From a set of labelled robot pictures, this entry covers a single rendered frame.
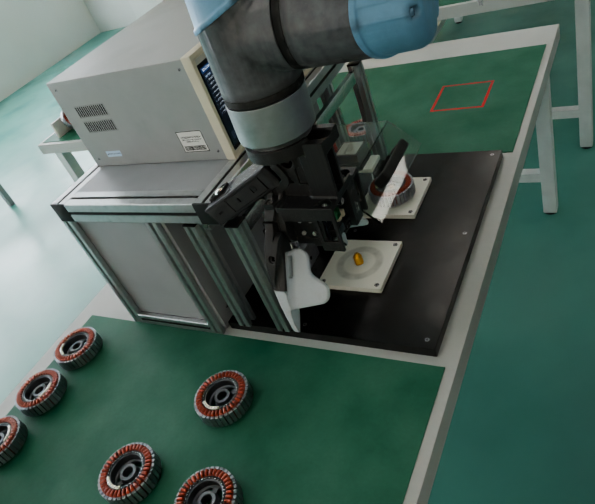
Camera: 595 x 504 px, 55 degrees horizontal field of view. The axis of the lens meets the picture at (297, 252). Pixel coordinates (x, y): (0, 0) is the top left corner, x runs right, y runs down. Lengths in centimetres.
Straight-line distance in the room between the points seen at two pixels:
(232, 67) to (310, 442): 71
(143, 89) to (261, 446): 68
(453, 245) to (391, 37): 86
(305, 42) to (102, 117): 83
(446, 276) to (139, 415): 69
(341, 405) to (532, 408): 95
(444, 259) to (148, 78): 68
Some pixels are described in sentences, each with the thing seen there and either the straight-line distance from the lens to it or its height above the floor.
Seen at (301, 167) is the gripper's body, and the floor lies 132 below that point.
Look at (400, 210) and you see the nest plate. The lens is 137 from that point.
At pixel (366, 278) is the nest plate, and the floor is 78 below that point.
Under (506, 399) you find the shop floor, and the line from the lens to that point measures 192.
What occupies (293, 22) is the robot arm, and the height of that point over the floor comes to 146.
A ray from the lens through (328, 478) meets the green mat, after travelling 99.
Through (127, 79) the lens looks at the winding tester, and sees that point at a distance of 114.
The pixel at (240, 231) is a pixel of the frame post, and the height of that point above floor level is 104.
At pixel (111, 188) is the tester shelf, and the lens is 122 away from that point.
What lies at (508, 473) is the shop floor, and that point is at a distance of 180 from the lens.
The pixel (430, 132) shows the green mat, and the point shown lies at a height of 75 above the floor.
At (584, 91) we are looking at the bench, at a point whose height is 29.
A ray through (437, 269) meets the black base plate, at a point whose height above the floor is 77.
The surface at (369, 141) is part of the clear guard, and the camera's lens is 108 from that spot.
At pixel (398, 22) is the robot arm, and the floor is 144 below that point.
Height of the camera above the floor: 158
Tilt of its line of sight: 36 degrees down
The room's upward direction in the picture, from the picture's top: 24 degrees counter-clockwise
